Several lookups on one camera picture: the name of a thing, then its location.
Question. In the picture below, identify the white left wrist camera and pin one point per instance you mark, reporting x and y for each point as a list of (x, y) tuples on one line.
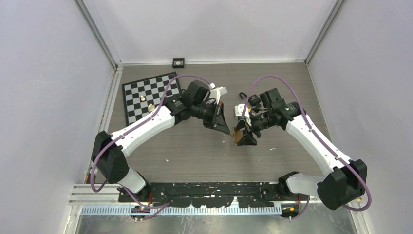
[(216, 92)]

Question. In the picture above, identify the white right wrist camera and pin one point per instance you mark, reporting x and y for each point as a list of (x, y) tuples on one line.
[(241, 113)]

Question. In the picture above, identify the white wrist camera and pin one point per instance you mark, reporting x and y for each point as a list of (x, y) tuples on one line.
[(241, 113), (216, 92)]

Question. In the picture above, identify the cream chess piece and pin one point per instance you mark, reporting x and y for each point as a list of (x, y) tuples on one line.
[(151, 107)]

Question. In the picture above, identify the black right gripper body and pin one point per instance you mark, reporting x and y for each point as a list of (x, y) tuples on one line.
[(260, 122)]

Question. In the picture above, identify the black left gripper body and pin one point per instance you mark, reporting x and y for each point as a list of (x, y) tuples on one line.
[(216, 111)]

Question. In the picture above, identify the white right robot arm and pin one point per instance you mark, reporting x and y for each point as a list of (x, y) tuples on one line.
[(343, 179)]

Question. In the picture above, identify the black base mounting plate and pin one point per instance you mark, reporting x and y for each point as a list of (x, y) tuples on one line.
[(212, 194)]

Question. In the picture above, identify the black white chessboard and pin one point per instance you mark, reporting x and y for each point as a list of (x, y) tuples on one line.
[(152, 88)]

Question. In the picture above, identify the brass padlock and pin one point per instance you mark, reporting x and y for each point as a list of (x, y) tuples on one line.
[(237, 135)]

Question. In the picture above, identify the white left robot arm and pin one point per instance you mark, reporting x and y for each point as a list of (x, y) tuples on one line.
[(199, 100)]

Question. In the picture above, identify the black Kaijing padlock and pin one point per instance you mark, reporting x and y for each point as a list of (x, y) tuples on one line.
[(250, 98)]

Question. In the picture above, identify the small black square box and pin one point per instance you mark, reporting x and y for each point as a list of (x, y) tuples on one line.
[(178, 63)]

